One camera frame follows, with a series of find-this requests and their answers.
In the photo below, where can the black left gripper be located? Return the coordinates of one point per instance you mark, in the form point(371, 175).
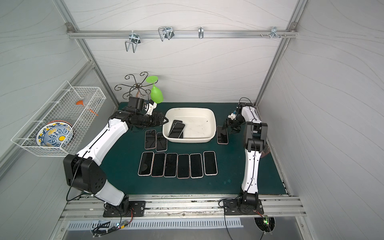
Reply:
point(157, 120)

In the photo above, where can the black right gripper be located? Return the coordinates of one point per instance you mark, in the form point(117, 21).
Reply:
point(229, 124)

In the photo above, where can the grey case phone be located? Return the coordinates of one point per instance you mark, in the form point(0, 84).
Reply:
point(177, 130)

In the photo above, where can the black phone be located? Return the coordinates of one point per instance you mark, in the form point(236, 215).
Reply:
point(222, 135)
point(150, 139)

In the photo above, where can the pale green case phone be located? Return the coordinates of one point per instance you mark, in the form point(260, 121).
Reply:
point(162, 143)

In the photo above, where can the white plastic storage box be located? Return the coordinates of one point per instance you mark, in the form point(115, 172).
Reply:
point(200, 125)

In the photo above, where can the dark pink case phone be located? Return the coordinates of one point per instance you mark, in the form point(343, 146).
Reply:
point(210, 163)

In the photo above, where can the mint green case phone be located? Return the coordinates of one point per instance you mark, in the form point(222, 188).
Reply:
point(171, 165)

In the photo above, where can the rose case phone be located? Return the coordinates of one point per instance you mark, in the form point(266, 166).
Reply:
point(158, 166)

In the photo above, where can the light pink case phone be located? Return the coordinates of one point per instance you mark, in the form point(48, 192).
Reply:
point(145, 167)

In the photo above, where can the cream case phone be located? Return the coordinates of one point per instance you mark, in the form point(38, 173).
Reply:
point(196, 166)

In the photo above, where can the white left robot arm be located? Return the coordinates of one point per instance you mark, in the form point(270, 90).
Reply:
point(83, 169)

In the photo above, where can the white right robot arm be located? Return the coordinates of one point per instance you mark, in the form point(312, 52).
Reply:
point(254, 143)

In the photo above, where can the green plastic wine glass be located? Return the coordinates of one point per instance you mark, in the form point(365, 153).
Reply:
point(156, 93)

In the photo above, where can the black metal cup stand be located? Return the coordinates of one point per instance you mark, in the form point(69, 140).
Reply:
point(139, 89)

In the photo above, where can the orange plastic funnel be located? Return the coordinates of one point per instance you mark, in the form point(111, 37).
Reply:
point(85, 103)

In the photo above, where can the left metal hook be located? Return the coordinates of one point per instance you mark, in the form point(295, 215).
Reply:
point(133, 41)

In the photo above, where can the metal hook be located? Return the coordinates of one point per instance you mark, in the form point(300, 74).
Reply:
point(166, 33)
point(133, 41)

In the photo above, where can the middle metal hook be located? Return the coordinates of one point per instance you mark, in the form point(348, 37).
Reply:
point(166, 33)

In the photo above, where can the blue yellow patterned plate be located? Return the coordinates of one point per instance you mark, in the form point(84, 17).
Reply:
point(55, 134)

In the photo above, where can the white vent strip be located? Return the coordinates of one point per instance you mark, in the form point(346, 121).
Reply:
point(157, 224)

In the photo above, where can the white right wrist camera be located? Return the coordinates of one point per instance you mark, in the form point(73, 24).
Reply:
point(233, 116)

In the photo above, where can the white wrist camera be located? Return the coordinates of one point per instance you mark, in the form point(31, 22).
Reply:
point(151, 105)
point(233, 116)

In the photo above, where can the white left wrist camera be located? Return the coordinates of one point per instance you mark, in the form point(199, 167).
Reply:
point(151, 105)

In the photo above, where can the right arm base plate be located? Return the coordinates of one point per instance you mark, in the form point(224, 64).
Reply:
point(234, 207)

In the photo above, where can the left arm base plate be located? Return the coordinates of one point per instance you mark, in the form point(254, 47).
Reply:
point(125, 209)

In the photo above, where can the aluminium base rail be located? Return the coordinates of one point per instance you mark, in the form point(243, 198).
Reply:
point(183, 206)

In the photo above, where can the small metal bracket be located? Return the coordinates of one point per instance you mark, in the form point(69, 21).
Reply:
point(200, 32)

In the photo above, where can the right metal bracket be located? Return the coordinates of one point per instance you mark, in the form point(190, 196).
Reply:
point(273, 34)

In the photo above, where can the white wire wall basket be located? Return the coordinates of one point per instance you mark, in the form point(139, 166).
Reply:
point(61, 106)

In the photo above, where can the aluminium top rail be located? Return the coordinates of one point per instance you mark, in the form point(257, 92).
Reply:
point(179, 34)

